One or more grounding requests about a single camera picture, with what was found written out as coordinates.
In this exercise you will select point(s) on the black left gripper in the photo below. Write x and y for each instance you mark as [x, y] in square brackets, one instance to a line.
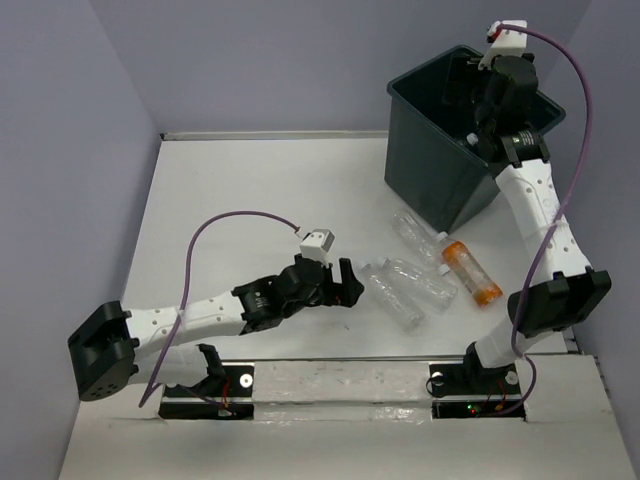
[343, 294]

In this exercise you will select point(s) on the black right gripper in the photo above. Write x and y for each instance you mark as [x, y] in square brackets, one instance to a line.
[462, 70]

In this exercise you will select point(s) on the clear crushed bottle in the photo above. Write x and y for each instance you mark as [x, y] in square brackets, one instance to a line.
[401, 308]

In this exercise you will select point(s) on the clear bottle white cap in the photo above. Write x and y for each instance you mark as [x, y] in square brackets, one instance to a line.
[427, 286]

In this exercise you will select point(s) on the clear bottle orange blue label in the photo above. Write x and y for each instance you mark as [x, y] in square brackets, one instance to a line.
[471, 141]

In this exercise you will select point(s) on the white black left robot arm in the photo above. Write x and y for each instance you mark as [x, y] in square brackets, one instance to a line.
[115, 347]

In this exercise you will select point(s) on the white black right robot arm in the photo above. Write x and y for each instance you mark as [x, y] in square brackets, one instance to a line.
[561, 288]

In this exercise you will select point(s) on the dark green plastic bin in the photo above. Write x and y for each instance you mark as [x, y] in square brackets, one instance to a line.
[427, 164]

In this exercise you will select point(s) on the orange liquid bottle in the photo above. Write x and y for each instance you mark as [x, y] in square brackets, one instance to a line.
[464, 265]

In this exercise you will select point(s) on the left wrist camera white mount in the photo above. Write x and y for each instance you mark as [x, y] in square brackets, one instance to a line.
[316, 245]

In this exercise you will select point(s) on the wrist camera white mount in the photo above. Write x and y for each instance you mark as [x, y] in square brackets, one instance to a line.
[503, 42]
[316, 245]

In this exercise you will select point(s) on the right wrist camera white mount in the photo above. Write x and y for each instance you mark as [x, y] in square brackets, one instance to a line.
[503, 42]

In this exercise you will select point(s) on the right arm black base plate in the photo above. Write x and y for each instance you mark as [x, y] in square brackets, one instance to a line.
[455, 396]

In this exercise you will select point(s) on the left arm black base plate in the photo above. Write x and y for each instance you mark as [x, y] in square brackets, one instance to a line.
[224, 393]

